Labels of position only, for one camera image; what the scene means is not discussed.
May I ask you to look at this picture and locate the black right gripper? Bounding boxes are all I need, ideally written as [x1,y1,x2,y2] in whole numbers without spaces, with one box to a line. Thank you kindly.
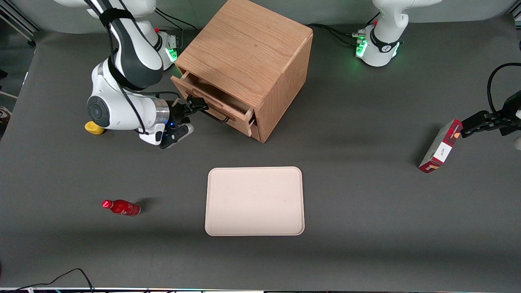
[167,96,210,131]

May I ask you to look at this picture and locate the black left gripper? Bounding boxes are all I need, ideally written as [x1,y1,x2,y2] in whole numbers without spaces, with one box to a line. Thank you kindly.
[460,90,521,138]

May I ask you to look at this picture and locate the wooden drawer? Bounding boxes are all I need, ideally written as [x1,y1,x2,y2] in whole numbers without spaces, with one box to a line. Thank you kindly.
[171,71,256,137]

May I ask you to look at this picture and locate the black metal drawer handle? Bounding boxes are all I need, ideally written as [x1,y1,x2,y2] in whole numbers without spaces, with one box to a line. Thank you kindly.
[200,107,231,124]

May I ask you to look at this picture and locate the wooden drawer cabinet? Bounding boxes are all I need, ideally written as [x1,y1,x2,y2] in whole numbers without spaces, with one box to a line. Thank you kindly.
[175,0,314,143]

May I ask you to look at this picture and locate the red and white carton box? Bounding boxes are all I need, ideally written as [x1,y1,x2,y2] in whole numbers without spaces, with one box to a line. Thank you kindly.
[418,119,464,174]

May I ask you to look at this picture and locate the yellow lemon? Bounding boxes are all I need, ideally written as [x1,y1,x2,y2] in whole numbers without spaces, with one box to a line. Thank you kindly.
[84,122,106,136]

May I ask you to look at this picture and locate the beige rectangular tray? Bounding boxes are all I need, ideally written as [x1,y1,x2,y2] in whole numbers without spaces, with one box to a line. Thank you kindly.
[205,166,305,237]

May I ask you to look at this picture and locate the red bottle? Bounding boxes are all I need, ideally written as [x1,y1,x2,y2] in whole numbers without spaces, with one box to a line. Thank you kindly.
[101,199,141,217]

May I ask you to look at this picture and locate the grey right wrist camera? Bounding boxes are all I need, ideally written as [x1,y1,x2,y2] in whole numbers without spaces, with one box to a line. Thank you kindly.
[159,124,195,150]

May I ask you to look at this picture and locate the black looping gripper cable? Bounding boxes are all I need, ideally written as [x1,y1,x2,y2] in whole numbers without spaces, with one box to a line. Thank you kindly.
[487,62,521,117]

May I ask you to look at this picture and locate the black right arm base cables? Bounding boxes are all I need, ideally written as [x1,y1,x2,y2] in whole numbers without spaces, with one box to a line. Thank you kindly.
[155,6,198,32]

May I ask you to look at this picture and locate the black arm base cables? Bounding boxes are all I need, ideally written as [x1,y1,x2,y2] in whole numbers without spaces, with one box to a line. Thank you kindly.
[155,6,198,32]
[306,23,368,46]

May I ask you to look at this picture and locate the black cable strapped along arm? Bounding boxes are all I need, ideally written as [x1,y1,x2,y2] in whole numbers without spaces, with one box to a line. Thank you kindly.
[83,0,180,136]

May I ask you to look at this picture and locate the black left arm base cables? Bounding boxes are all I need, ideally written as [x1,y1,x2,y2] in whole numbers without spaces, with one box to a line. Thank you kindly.
[306,23,368,46]

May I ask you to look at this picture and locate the aluminium frame rail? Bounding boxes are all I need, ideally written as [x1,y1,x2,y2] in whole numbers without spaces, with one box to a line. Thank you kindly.
[0,3,42,48]

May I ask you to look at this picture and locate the black cable at table edge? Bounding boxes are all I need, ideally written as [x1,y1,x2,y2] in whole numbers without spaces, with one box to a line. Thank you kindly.
[0,268,95,293]

